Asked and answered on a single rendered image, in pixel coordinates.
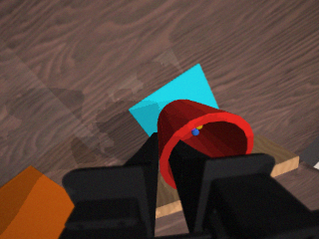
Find white flat rectangular block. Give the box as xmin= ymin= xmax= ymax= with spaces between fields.
xmin=299 ymin=135 xmax=319 ymax=169

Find red cup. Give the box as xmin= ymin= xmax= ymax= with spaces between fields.
xmin=157 ymin=99 xmax=253 ymax=189

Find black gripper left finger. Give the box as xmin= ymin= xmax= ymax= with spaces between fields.
xmin=62 ymin=132 xmax=160 ymax=238

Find tan flat bar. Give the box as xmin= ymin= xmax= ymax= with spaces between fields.
xmin=156 ymin=134 xmax=299 ymax=218

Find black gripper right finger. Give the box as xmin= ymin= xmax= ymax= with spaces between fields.
xmin=168 ymin=139 xmax=276 ymax=233

